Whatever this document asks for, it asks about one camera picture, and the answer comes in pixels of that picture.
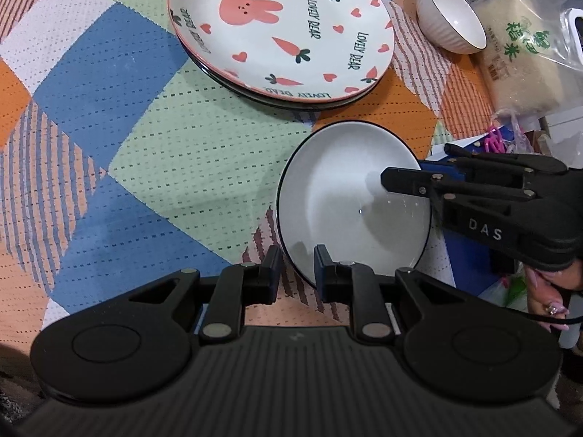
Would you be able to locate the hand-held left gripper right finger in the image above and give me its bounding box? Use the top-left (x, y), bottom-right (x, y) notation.
top-left (314, 244), bottom-right (462, 343)

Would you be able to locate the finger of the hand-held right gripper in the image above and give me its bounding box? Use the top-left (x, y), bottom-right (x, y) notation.
top-left (421, 142), bottom-right (571, 179)
top-left (381, 166), bottom-right (540, 202)

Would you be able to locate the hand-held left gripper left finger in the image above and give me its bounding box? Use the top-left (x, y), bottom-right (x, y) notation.
top-left (128, 245), bottom-right (282, 345)

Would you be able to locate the white bowl black rim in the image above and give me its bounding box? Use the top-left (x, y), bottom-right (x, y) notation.
top-left (416, 0), bottom-right (488, 55)
top-left (275, 121), bottom-right (433, 288)

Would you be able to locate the dark plate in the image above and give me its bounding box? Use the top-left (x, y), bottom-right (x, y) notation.
top-left (175, 39), bottom-right (381, 111)

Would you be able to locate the white bunny carrot plate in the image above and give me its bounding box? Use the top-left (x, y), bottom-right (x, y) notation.
top-left (167, 0), bottom-right (396, 103)

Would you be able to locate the person's right hand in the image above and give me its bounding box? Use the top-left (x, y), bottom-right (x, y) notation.
top-left (524, 264), bottom-right (583, 332)

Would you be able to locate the pink plastic clip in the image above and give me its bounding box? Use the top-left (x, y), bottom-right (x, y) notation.
top-left (483, 123), bottom-right (507, 154)

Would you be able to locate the blue folder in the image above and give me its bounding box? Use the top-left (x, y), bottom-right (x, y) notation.
top-left (428, 157), bottom-right (524, 285)

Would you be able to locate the clear plastic bag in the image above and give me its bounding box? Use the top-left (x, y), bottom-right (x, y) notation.
top-left (480, 273), bottom-right (531, 315)

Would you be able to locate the clear rice bag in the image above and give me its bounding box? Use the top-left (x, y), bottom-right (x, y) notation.
top-left (474, 0), bottom-right (583, 118)

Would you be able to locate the patchwork tablecloth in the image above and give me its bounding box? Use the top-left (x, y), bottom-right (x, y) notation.
top-left (0, 0), bottom-right (502, 342)

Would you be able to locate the black cable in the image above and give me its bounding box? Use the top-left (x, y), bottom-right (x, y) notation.
top-left (524, 312), bottom-right (583, 325)

